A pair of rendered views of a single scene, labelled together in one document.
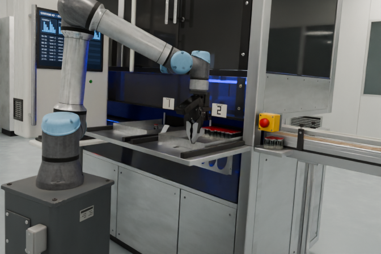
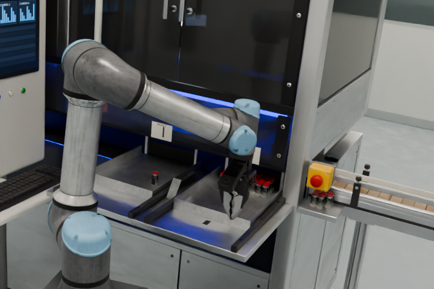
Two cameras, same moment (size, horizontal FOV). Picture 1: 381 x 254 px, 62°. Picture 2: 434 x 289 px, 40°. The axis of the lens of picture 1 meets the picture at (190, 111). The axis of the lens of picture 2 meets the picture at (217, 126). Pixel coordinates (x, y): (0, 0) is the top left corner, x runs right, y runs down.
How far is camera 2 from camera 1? 0.80 m
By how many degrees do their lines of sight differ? 20
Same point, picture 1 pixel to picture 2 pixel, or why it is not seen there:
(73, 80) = (86, 164)
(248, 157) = (289, 219)
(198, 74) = not seen: hidden behind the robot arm
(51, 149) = (85, 273)
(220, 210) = (244, 280)
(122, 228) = not seen: outside the picture
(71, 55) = (84, 131)
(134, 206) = not seen: hidden behind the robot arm
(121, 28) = (172, 108)
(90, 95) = (22, 112)
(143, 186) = (113, 242)
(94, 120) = (29, 149)
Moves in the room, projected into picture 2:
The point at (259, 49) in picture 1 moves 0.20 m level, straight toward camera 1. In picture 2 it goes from (314, 84) to (330, 101)
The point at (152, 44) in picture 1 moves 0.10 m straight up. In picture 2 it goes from (209, 123) to (213, 84)
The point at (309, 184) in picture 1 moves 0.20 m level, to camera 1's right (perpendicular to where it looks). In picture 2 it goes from (360, 246) to (410, 242)
